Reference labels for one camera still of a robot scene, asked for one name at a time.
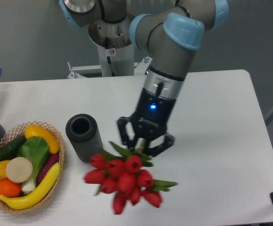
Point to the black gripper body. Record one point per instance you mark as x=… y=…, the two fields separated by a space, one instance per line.
x=149 y=121

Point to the red tulip bouquet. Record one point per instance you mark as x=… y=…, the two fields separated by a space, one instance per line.
x=126 y=177

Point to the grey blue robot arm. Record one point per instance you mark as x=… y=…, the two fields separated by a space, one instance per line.
x=170 y=38

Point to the dark grey ribbed vase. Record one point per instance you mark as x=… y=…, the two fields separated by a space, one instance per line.
x=83 y=133

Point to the purple eggplant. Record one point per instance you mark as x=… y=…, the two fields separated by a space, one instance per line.
x=49 y=163

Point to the green bok choy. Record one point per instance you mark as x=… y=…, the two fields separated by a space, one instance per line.
x=36 y=150

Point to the yellow squash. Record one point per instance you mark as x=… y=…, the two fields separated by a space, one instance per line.
x=39 y=131

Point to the yellow banana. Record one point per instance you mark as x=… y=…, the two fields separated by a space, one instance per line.
x=33 y=198

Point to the beige round disc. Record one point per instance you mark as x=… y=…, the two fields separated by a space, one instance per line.
x=19 y=169

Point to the green cucumber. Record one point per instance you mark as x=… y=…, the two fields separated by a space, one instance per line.
x=10 y=149

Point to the orange fruit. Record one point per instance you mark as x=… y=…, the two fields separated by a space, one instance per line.
x=9 y=188

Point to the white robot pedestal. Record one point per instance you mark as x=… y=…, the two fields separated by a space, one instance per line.
x=115 y=51

